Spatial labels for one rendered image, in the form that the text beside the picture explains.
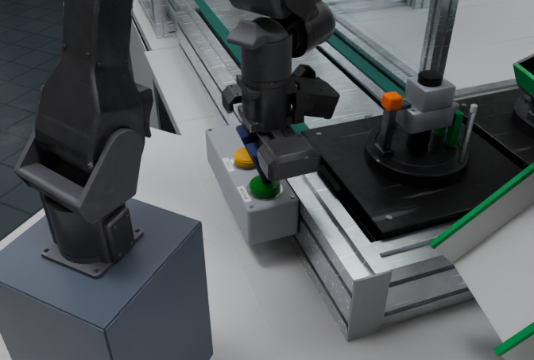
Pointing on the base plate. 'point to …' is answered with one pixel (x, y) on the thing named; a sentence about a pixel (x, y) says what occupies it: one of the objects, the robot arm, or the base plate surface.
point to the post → (440, 23)
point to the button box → (288, 220)
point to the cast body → (427, 103)
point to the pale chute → (500, 261)
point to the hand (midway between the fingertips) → (267, 160)
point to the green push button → (257, 187)
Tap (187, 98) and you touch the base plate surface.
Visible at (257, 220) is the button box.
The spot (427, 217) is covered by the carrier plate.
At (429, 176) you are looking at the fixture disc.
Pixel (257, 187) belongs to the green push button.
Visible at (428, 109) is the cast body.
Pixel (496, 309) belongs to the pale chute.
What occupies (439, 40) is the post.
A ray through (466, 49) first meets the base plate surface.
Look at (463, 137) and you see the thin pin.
